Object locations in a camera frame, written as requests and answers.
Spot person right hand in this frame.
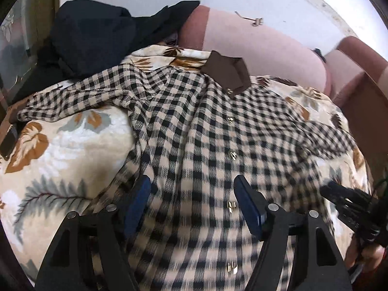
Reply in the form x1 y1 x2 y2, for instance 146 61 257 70
344 234 385 273

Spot dark navy garment pile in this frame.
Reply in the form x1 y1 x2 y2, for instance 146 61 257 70
12 0 200 103

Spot eyeglasses on headboard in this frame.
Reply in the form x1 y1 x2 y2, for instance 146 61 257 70
235 11 264 27

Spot wooden glass panel door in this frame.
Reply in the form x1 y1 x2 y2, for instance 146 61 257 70
1 0 59 106

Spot black beige checked shirt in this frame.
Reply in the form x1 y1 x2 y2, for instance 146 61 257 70
17 45 356 290

